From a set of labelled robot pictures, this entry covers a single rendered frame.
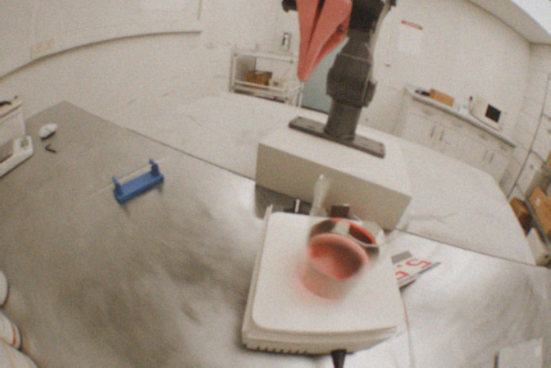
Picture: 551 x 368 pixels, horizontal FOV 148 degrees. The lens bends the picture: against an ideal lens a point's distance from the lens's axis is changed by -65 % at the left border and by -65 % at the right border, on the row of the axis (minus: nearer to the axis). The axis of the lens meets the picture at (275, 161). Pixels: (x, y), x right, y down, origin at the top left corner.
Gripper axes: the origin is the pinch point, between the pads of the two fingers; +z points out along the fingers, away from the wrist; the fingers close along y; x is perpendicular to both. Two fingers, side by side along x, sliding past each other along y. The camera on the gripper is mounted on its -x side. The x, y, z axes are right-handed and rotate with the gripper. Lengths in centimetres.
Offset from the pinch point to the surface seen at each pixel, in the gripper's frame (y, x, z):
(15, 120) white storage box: -95, -2, 27
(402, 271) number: 19.1, 7.0, 16.2
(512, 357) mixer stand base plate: 45, -7, 23
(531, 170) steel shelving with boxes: 225, 133, -61
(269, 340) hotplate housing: 5.4, -6.0, 20.2
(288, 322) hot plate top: 5.8, -6.1, 17.4
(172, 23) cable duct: -120, 93, -51
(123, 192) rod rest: -23.6, 7.5, 22.2
